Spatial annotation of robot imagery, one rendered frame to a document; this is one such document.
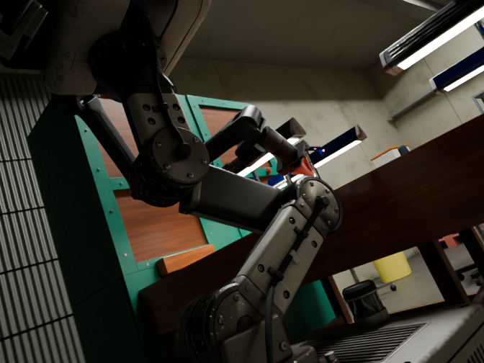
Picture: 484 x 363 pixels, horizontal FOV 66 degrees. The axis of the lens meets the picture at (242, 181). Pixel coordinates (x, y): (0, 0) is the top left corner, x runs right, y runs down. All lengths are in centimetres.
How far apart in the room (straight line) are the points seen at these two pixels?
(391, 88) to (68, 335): 678
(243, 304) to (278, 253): 11
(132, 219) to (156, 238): 14
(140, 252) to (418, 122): 664
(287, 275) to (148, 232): 116
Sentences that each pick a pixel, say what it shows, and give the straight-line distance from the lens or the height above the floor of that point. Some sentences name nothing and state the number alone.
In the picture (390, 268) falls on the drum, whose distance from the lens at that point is 462.
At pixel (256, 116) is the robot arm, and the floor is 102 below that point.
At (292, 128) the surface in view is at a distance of 133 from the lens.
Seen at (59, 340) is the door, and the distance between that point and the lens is 327.
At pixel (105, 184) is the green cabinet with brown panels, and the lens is 170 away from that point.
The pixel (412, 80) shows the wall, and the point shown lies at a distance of 779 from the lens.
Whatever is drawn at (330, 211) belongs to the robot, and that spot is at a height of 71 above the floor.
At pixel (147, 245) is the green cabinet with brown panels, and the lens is 170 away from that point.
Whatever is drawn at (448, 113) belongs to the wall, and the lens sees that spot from 752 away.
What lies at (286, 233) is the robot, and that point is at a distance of 66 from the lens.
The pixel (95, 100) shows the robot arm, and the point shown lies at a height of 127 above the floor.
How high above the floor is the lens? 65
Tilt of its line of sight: 14 degrees up
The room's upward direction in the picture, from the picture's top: 22 degrees counter-clockwise
